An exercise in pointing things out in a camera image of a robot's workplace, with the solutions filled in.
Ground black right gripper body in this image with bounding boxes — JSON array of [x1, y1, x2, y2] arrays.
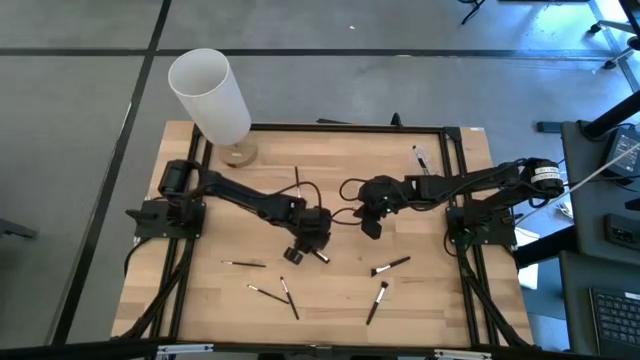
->
[[357, 174, 407, 217]]

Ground black desk beam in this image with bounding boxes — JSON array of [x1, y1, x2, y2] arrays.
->
[[514, 227, 576, 269]]

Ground grey desk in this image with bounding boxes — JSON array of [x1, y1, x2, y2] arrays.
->
[[559, 118, 640, 254], [558, 249, 640, 359]]

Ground fluffy black makeup brush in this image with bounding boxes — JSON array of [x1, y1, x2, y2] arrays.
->
[[365, 280, 390, 327], [369, 255, 412, 279]]

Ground black diagonal frame brace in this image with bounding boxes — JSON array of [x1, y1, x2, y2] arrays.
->
[[112, 238, 196, 342], [457, 244, 535, 350]]

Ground black makeup brush silver ferrule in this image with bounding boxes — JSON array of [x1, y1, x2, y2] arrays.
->
[[412, 144, 428, 174]]

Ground silver metal bracket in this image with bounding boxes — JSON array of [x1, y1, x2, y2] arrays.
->
[[433, 348, 494, 360], [156, 342, 215, 357]]

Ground thick black pole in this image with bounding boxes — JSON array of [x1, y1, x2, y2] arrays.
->
[[582, 89, 640, 140]]

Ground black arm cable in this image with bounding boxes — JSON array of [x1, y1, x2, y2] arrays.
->
[[338, 177, 374, 202], [272, 179, 324, 211]]

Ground grey floor object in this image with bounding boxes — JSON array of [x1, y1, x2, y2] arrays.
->
[[0, 217, 40, 241]]

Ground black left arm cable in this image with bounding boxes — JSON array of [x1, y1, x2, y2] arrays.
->
[[272, 179, 324, 211]]

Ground computer keyboard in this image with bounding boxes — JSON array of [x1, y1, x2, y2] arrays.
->
[[589, 287, 640, 359]]

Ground black tripod leg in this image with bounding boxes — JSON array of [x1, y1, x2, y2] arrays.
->
[[459, 0, 487, 26]]

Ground white rod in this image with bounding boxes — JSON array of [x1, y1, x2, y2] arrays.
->
[[514, 143, 640, 221]]

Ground black desk device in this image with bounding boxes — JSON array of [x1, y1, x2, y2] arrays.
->
[[603, 213, 640, 251]]

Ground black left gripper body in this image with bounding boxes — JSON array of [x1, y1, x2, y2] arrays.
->
[[298, 206, 333, 253]]

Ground grey tablet device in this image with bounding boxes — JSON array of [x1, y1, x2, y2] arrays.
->
[[602, 125, 640, 177]]

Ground office chair base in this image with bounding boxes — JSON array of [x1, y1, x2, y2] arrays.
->
[[588, 18, 640, 71]]

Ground black aluminium table frame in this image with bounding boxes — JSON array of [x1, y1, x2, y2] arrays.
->
[[149, 122, 501, 349]]

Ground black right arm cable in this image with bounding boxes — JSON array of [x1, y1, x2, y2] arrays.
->
[[338, 177, 374, 202]]

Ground black brush long silver ferrule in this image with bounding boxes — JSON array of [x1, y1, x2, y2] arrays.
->
[[278, 275, 301, 322]]

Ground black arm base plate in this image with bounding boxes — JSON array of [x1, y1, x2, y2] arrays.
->
[[132, 199, 207, 240], [446, 205, 518, 247]]

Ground black crossbeam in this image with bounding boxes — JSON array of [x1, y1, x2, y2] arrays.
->
[[0, 338, 640, 360]]

